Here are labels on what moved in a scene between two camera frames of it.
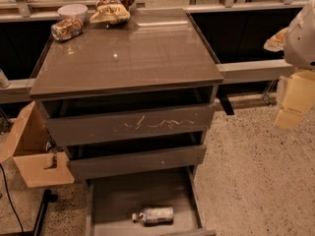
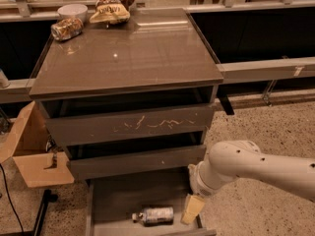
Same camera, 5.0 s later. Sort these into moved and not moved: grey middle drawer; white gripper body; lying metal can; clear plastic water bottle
Moved: white gripper body
Not moved: grey middle drawer; lying metal can; clear plastic water bottle
